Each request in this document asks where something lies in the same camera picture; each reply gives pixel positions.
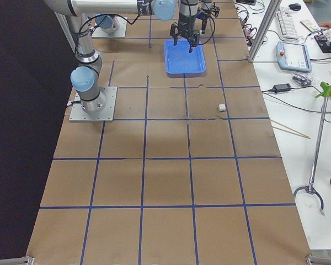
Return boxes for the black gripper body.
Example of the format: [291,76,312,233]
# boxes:
[197,2,220,19]
[170,15,200,41]

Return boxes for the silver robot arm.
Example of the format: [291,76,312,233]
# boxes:
[45,1,176,115]
[93,1,220,38]

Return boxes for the white block near arm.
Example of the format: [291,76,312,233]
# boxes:
[218,104,226,112]

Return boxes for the blue plastic tray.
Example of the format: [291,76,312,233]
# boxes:
[164,39,207,78]

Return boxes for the white keyboard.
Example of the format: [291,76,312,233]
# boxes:
[276,7,300,41]

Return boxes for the black computer mouse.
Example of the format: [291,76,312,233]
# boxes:
[288,3,302,12]

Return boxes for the teach pendant with screen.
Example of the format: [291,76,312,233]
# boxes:
[276,41,312,73]

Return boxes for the black power adapter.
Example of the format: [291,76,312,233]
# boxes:
[272,83,292,94]

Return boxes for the person's hand at desk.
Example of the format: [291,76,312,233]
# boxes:
[318,21,331,28]

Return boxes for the wooden chopstick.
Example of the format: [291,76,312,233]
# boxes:
[270,119,311,139]

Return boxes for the silver reacher grabber tool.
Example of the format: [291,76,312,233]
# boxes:
[293,81,331,216]

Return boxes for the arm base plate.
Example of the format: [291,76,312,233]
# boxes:
[92,16,127,39]
[69,87,118,122]

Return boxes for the aluminium frame post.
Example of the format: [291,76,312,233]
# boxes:
[248,0,281,63]

